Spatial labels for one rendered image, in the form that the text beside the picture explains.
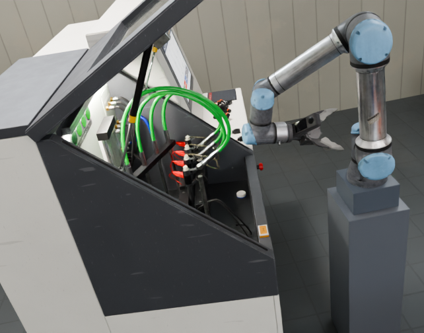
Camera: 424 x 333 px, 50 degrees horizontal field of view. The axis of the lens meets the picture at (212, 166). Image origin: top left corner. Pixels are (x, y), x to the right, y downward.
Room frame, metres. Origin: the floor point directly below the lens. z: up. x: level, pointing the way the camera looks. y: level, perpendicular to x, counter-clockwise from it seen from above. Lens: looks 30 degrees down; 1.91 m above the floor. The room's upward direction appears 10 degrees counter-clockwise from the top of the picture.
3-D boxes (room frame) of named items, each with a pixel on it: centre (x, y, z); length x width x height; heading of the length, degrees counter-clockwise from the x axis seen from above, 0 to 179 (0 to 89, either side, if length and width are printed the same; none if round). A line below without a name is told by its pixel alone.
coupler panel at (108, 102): (1.67, 0.34, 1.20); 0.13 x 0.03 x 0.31; 176
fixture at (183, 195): (1.53, 0.09, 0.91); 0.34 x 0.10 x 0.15; 176
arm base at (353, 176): (1.45, -0.59, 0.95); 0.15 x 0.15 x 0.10
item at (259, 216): (1.39, -0.14, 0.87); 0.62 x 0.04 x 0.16; 176
